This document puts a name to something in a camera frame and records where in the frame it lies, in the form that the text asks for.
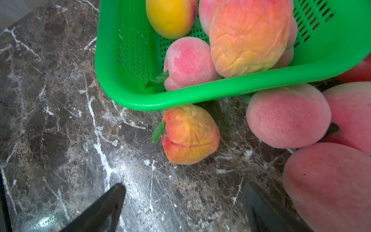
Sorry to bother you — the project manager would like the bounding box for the yellow peach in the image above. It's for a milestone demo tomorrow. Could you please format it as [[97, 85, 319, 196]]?
[[146, 0, 198, 40]]

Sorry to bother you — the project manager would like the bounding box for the pink peach front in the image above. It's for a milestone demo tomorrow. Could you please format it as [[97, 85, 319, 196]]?
[[199, 0, 218, 36]]

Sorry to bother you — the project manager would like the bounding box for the green plastic basket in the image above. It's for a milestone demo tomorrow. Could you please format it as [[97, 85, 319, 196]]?
[[95, 0, 371, 111]]

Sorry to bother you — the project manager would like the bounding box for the red polka dot toaster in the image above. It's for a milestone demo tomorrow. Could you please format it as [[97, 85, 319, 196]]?
[[335, 54, 371, 83]]

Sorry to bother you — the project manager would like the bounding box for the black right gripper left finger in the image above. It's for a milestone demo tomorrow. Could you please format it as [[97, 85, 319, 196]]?
[[62, 183, 126, 232]]

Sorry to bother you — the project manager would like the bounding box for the red orange peach with leaf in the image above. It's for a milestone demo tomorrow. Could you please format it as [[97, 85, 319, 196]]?
[[152, 104, 220, 165]]

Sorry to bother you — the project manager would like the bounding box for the orange pink peach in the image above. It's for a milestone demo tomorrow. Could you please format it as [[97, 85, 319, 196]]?
[[209, 0, 294, 78]]

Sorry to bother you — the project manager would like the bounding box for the pink peach cluster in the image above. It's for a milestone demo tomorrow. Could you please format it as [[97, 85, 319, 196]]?
[[283, 143, 371, 232], [246, 83, 331, 148], [321, 81, 371, 155]]

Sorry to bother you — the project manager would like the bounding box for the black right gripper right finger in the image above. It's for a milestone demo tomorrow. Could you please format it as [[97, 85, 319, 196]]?
[[243, 181, 312, 232]]

